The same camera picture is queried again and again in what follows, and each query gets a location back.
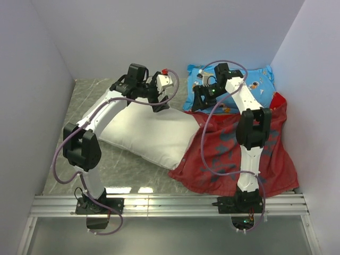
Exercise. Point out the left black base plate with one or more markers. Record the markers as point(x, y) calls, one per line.
point(114, 205)

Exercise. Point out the aluminium rail frame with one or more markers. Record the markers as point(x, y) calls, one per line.
point(166, 205)

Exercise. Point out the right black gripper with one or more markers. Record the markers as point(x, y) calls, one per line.
point(197, 103)

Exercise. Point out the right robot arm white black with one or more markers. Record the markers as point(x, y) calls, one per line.
point(252, 131)

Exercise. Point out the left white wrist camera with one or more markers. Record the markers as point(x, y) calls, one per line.
point(164, 81)

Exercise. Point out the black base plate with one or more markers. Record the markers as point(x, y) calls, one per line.
point(114, 205)
point(225, 205)

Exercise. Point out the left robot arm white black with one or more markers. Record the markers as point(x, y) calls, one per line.
point(81, 146)

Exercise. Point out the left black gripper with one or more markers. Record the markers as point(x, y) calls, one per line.
point(155, 100)

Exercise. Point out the white pillow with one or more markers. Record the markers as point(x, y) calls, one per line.
point(161, 138)

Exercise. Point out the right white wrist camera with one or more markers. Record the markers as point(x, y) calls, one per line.
point(204, 77)

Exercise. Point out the right control board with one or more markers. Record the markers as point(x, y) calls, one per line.
point(243, 223)

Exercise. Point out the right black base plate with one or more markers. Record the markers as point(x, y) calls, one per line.
point(225, 205)

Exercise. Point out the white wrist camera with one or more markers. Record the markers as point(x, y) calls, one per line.
point(164, 81)
point(204, 77)

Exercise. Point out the red pillowcase with grey print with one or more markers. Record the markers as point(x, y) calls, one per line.
point(209, 170)

